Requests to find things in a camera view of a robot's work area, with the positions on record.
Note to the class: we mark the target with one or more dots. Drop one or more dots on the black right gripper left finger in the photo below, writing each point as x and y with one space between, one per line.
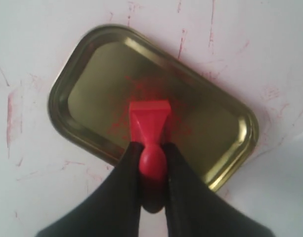
112 210

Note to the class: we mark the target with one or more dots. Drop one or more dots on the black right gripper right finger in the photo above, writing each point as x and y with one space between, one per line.
193 210

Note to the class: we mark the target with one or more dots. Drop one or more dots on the red plastic stamp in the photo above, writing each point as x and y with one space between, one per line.
150 126

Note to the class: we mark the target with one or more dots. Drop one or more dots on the gold tin lid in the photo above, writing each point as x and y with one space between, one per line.
113 65

